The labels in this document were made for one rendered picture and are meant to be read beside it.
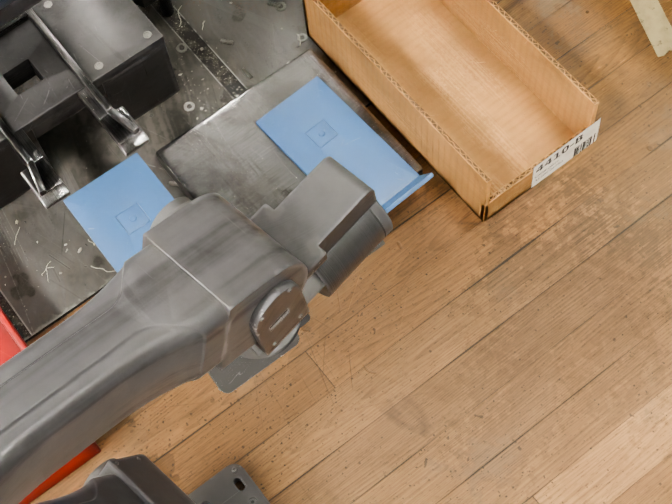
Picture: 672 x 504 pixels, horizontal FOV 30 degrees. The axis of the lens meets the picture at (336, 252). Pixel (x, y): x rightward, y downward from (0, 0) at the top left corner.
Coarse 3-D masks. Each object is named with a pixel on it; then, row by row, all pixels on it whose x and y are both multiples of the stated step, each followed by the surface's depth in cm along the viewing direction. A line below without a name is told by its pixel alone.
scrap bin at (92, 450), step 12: (0, 312) 99; (0, 324) 104; (12, 324) 103; (0, 336) 104; (12, 336) 98; (0, 348) 103; (12, 348) 103; (24, 348) 97; (0, 360) 103; (96, 444) 98; (84, 456) 98; (60, 468) 97; (72, 468) 98; (48, 480) 97; (60, 480) 99; (36, 492) 97
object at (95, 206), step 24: (120, 168) 100; (144, 168) 100; (96, 192) 99; (120, 192) 99; (144, 192) 99; (168, 192) 99; (96, 216) 98; (96, 240) 97; (120, 240) 97; (120, 264) 96
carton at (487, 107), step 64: (320, 0) 112; (384, 0) 116; (448, 0) 114; (384, 64) 113; (448, 64) 113; (512, 64) 111; (448, 128) 110; (512, 128) 110; (576, 128) 108; (512, 192) 105
